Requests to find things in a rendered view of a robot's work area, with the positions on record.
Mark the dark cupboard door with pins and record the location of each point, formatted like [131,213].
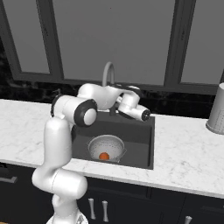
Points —
[128,213]
[204,218]
[89,210]

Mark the grey curved sink faucet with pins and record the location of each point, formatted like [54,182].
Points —
[108,70]

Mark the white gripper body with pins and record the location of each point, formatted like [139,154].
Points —
[119,101]

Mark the grey perforated cylinder container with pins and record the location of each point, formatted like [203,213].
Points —
[217,110]

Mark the dark drawer front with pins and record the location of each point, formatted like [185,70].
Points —
[17,189]
[204,202]

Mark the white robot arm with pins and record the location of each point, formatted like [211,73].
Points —
[58,140]

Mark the white perforated colander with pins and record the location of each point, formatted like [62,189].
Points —
[109,144]

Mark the orange fruit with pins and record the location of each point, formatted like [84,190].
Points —
[104,156]

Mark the dark sink basin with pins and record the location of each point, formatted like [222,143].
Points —
[137,137]

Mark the dark panel under sink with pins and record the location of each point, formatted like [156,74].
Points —
[119,188]

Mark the dark framed window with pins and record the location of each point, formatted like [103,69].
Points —
[116,40]

